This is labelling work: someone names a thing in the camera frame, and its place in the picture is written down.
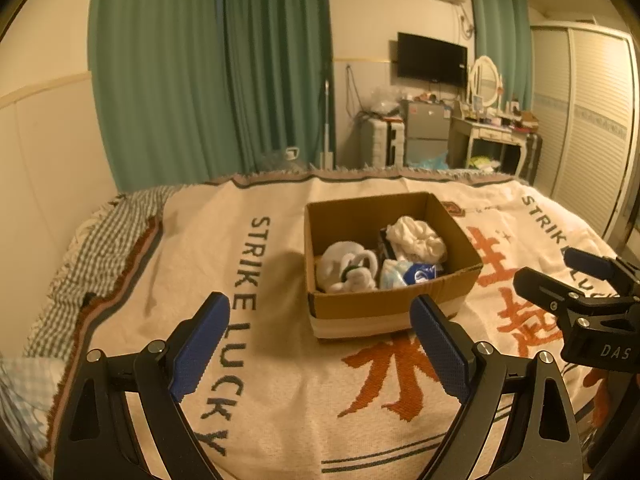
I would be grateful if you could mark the yellow packet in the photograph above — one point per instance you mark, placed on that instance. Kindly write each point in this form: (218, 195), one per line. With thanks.
(482, 163)

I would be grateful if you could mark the white suitcase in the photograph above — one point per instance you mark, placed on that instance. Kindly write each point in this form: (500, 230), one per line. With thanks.
(380, 142)

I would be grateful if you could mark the white water jug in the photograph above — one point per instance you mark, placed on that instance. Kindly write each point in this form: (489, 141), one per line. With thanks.
(291, 153)

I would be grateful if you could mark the grey refrigerator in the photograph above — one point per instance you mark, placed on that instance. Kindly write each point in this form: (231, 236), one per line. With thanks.
(425, 125)

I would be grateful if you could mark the white louvred wardrobe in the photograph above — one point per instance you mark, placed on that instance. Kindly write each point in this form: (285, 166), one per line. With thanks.
(590, 120)

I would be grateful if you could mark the wide green curtain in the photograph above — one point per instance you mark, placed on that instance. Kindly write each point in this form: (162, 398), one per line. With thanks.
(160, 75)

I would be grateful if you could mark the dark suitcase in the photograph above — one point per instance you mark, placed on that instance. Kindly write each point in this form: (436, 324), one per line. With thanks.
(533, 157)

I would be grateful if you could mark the small blue-logo tissue packet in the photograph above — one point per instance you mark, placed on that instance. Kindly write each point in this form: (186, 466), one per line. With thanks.
(412, 274)

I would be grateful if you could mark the light blue checked pillow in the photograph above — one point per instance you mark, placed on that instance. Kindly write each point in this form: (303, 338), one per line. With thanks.
(25, 405)

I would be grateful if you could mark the white cloth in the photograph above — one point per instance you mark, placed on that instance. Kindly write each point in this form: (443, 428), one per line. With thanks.
(417, 235)

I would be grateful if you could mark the checked bed sheet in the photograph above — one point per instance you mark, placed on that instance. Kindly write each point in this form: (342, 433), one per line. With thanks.
(100, 260)

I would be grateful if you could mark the dark green curtain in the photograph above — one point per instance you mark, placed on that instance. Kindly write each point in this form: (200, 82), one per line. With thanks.
(280, 65)

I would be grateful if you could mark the white socks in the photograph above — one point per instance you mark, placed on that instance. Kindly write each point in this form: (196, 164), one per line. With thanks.
(335, 265)

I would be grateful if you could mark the white mop pole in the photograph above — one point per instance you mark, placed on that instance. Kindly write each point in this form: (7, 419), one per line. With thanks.
(326, 130)

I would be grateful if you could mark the white dressing table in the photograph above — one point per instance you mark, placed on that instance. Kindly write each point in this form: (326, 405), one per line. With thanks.
(487, 135)

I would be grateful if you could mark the cream printed blanket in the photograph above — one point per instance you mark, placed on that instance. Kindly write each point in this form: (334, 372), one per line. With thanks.
(280, 360)

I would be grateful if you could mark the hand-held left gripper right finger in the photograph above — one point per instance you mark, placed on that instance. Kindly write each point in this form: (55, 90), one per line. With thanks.
(440, 355)

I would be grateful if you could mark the black wall television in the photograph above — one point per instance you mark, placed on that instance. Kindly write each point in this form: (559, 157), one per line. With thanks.
(432, 59)

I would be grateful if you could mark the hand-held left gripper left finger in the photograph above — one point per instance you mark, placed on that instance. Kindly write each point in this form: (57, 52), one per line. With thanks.
(200, 355)

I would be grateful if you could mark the brown cardboard box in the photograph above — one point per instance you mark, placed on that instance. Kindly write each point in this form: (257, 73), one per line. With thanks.
(380, 305)

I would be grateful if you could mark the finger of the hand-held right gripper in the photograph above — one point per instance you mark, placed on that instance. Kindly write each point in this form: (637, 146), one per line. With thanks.
(537, 285)
(585, 262)

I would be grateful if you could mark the white oval mirror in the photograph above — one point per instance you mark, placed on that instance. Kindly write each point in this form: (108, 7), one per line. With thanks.
(484, 82)

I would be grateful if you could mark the blue plastic bag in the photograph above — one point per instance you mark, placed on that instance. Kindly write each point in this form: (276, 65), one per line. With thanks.
(431, 162)

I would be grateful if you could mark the narrow green curtain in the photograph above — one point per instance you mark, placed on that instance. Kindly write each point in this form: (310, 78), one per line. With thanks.
(500, 40)

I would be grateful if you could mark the clear plastic bag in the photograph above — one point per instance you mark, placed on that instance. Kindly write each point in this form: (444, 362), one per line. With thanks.
(384, 100)

